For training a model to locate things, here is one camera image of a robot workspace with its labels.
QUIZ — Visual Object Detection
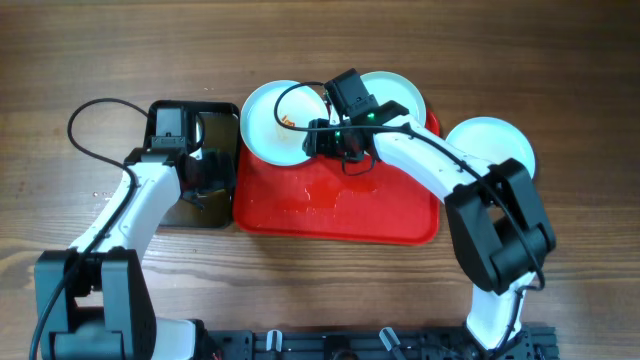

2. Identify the light blue plate front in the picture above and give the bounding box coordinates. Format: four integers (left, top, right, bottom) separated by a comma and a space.
446, 116, 537, 179

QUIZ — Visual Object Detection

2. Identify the light blue plate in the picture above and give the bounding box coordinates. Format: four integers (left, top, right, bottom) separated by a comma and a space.
361, 71, 427, 126
240, 80, 328, 166
446, 116, 537, 179

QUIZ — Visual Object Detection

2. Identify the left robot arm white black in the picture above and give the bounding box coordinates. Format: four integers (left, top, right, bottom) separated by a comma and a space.
29, 148, 235, 359

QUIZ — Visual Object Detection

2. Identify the red plastic tray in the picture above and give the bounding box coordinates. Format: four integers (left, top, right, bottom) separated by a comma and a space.
232, 97, 442, 247

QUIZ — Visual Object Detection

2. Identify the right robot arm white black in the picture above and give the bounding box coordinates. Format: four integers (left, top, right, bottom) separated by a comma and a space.
302, 101, 556, 356

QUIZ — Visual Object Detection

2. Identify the black water basin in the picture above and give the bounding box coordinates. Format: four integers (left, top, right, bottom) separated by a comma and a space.
143, 100, 240, 229

